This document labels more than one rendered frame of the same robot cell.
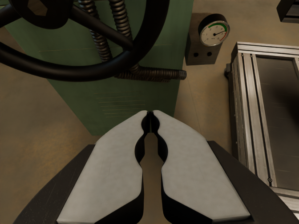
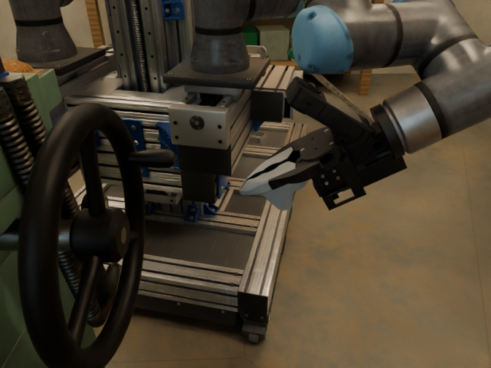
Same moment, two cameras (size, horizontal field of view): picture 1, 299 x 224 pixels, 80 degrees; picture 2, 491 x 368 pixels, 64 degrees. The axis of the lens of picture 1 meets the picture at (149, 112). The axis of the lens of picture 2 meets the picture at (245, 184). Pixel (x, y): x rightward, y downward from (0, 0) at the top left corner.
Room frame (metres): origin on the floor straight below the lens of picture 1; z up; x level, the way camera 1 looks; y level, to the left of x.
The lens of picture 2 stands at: (0.07, 0.45, 1.09)
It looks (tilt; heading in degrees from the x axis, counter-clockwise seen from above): 32 degrees down; 269
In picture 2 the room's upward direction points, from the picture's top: straight up
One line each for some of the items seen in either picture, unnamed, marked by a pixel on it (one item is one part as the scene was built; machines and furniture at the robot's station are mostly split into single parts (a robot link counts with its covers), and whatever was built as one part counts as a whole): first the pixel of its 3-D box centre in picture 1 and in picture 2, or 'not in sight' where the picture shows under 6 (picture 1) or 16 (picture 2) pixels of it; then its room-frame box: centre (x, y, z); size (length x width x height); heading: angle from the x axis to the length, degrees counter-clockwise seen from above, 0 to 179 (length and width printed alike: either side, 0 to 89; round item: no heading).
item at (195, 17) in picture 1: (200, 39); not in sight; (0.42, -0.16, 0.58); 0.12 x 0.08 x 0.08; 179
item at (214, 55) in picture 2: not in sight; (219, 45); (0.12, -0.55, 0.87); 0.15 x 0.15 x 0.10
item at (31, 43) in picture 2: not in sight; (43, 36); (0.60, -0.66, 0.87); 0.15 x 0.15 x 0.10
